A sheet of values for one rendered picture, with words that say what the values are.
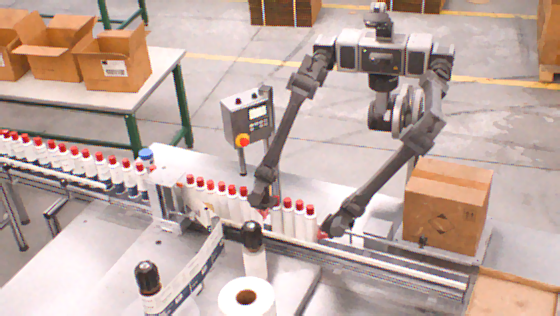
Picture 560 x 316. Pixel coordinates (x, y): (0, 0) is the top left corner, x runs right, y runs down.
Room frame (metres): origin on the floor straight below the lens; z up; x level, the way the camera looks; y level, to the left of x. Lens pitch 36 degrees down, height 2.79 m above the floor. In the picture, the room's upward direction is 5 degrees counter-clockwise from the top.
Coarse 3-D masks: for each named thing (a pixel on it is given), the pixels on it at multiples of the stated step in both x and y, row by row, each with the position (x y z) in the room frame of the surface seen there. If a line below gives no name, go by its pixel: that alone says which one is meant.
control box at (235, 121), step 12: (240, 96) 2.27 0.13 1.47; (264, 96) 2.25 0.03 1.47; (228, 108) 2.19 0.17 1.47; (240, 108) 2.19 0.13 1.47; (228, 120) 2.19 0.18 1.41; (240, 120) 2.18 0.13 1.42; (252, 120) 2.21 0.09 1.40; (228, 132) 2.21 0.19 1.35; (240, 132) 2.18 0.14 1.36; (252, 132) 2.20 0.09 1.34; (264, 132) 2.23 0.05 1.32
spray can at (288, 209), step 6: (288, 198) 2.09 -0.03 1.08; (288, 204) 2.07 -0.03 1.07; (282, 210) 2.07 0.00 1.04; (288, 210) 2.06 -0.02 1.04; (288, 216) 2.06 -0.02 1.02; (294, 216) 2.07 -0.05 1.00; (288, 222) 2.06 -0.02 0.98; (294, 222) 2.07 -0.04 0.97; (288, 228) 2.06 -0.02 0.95; (294, 228) 2.07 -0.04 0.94; (288, 234) 2.06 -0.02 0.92; (294, 234) 2.07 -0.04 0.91
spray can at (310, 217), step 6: (312, 204) 2.04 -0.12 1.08; (306, 210) 2.02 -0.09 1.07; (312, 210) 2.01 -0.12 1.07; (306, 216) 2.02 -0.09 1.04; (312, 216) 2.01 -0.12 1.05; (306, 222) 2.01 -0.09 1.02; (312, 222) 2.00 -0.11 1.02; (306, 228) 2.01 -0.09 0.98; (312, 228) 2.00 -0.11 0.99; (306, 234) 2.01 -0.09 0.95; (312, 234) 2.00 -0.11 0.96; (306, 240) 2.01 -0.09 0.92; (312, 240) 2.00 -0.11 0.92
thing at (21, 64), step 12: (0, 12) 4.27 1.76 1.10; (12, 12) 4.25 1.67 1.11; (24, 12) 4.22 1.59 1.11; (0, 24) 4.22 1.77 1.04; (12, 24) 4.20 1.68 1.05; (0, 36) 4.21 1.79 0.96; (12, 36) 4.18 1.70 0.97; (0, 48) 3.90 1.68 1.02; (12, 48) 3.94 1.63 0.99; (0, 60) 3.91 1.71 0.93; (12, 60) 3.90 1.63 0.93; (24, 60) 4.04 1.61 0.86; (0, 72) 3.92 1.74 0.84; (12, 72) 3.89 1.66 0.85; (24, 72) 3.99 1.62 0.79
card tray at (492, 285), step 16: (480, 272) 1.83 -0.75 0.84; (496, 272) 1.81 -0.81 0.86; (480, 288) 1.75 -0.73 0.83; (496, 288) 1.75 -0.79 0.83; (512, 288) 1.74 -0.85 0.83; (528, 288) 1.73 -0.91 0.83; (544, 288) 1.72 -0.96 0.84; (480, 304) 1.68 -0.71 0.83; (496, 304) 1.67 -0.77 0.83; (512, 304) 1.66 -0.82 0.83; (528, 304) 1.66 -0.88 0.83; (544, 304) 1.65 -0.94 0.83
